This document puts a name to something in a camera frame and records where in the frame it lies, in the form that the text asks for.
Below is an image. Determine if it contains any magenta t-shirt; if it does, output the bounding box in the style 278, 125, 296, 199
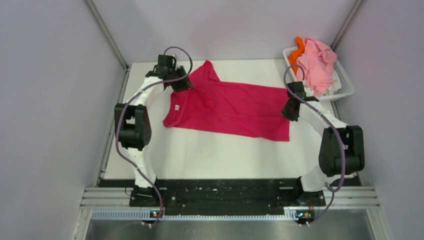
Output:
163, 60, 290, 142

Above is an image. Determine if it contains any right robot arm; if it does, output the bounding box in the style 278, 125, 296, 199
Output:
281, 81, 365, 206

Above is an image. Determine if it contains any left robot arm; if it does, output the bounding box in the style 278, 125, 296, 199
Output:
114, 53, 193, 208

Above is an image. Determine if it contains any orange t-shirt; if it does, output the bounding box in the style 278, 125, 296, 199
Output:
287, 36, 305, 76

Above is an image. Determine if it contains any light pink t-shirt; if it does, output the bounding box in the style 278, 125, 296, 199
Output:
296, 38, 338, 97

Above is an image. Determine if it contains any white plastic basket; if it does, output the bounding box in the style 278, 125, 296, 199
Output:
282, 46, 355, 101

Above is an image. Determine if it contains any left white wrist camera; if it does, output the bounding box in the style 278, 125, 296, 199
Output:
171, 53, 179, 61

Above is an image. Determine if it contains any aluminium frame profile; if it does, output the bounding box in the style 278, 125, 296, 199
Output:
80, 187, 132, 209

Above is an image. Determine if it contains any grey slotted cable duct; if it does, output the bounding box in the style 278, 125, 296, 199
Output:
91, 209, 312, 221

